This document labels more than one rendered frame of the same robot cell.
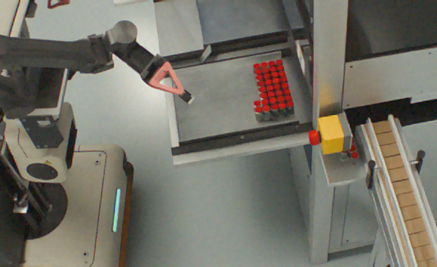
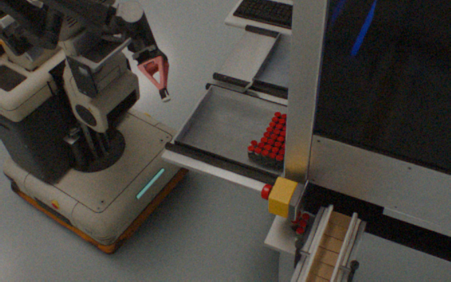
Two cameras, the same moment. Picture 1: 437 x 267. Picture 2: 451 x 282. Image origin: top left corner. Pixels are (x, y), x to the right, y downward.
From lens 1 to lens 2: 62 cm
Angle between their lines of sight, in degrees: 18
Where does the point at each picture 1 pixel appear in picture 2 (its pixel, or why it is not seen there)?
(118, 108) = not seen: hidden behind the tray
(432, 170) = not seen: outside the picture
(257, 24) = not seen: hidden behind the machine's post
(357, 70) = (324, 147)
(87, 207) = (130, 168)
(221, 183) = (252, 211)
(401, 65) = (373, 166)
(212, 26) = (274, 69)
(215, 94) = (233, 121)
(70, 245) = (97, 189)
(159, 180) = (209, 183)
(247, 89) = (260, 129)
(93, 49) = (110, 17)
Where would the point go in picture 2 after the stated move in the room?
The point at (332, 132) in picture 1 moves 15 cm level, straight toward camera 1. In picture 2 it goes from (280, 194) to (241, 235)
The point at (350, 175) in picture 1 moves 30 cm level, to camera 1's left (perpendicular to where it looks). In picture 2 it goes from (288, 246) to (188, 208)
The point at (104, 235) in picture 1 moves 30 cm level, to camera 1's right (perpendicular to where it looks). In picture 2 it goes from (127, 196) to (188, 220)
